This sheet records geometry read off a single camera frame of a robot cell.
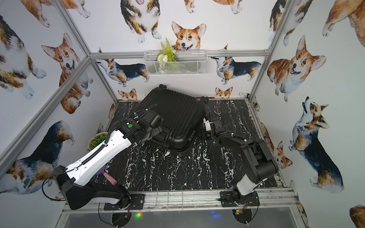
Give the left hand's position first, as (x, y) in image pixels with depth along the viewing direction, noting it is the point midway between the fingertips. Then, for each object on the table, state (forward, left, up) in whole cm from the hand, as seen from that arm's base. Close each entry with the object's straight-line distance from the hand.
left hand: (157, 128), depth 76 cm
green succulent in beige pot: (0, +37, -11) cm, 39 cm away
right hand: (+7, -24, -16) cm, 29 cm away
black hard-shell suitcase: (+9, -14, -3) cm, 17 cm away
